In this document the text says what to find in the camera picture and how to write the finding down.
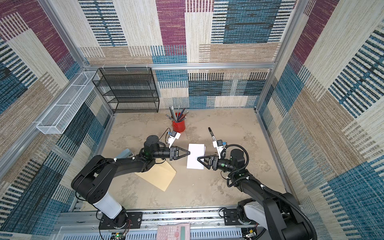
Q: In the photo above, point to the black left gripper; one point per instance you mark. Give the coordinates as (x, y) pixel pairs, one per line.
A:
(174, 154)

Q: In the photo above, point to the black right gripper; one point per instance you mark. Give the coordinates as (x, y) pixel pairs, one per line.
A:
(212, 162)

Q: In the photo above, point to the blue floral letter paper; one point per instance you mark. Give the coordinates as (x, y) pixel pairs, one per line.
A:
(196, 151)

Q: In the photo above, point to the tan paper envelope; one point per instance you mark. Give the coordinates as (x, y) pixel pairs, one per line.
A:
(160, 175)

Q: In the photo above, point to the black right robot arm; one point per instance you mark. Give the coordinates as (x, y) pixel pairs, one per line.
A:
(283, 216)

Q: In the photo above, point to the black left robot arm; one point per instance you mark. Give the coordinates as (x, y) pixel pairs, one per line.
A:
(92, 183)

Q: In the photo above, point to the black white marker pen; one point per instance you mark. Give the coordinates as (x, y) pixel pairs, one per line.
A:
(212, 134)

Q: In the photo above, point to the red pen cup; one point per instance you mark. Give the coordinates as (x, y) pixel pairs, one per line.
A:
(179, 126)

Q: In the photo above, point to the light blue stapler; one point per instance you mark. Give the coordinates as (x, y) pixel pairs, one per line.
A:
(127, 153)

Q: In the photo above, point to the pink calculator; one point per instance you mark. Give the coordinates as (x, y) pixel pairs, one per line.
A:
(174, 232)

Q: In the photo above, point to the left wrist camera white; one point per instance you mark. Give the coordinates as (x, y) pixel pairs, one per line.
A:
(172, 137)

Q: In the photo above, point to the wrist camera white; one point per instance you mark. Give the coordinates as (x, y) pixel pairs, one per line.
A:
(218, 144)
(172, 137)

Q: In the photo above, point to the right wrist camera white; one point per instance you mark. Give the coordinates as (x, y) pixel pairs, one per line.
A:
(218, 144)

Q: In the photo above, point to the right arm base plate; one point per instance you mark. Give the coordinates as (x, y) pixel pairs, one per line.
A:
(233, 217)

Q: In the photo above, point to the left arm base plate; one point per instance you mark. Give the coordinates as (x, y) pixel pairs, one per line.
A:
(123, 221)

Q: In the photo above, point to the black wire shelf rack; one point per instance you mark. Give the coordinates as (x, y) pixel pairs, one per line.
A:
(128, 89)

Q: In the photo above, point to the white mesh wall basket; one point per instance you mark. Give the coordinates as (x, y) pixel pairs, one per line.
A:
(60, 115)

